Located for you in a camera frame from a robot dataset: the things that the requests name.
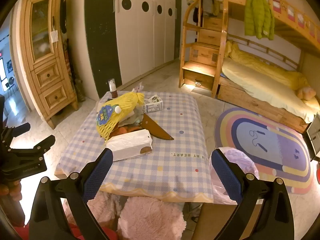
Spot white printed carton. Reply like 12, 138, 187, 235
142, 94, 164, 113

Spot brown pointed sheath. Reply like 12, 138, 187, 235
139, 112, 174, 140

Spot pile of clothes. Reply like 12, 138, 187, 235
186, 0, 223, 17

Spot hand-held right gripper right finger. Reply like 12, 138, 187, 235
211, 148, 295, 240

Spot small brown bottle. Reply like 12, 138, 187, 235
108, 79, 118, 98

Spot beige plush toy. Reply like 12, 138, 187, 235
296, 86, 317, 101

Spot pastel rainbow rug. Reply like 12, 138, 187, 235
214, 107, 314, 195

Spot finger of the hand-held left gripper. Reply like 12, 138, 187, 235
10, 134, 56, 159
0, 122, 31, 148

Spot white wardrobe with round holes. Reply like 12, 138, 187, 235
114, 0, 177, 85

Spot camouflage bag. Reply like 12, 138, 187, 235
72, 79, 85, 103

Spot yellow foam net bag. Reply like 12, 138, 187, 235
96, 92, 145, 142

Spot pink fluffy stool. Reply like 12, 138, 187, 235
64, 192, 187, 240

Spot blue checked tablecloth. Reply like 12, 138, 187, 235
56, 91, 214, 203

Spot black wall panel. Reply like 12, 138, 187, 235
84, 0, 123, 99

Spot tall wooden cabinet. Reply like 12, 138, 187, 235
19, 0, 79, 129

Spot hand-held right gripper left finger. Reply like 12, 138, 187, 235
29, 148, 114, 240

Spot person's left hand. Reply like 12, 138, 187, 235
0, 177, 22, 202

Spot wooden bunk bed frame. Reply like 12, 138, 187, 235
217, 0, 320, 133

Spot wooden stair drawers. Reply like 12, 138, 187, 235
179, 0, 228, 98

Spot person's red garment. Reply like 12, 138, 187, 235
14, 224, 119, 240

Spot yellow quilt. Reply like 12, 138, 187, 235
224, 40, 310, 93

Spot green puffer jacket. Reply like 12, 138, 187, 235
244, 0, 275, 40

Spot pale yellow bedsheet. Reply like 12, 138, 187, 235
221, 57, 318, 120

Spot white packet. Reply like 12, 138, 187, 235
105, 129, 153, 162

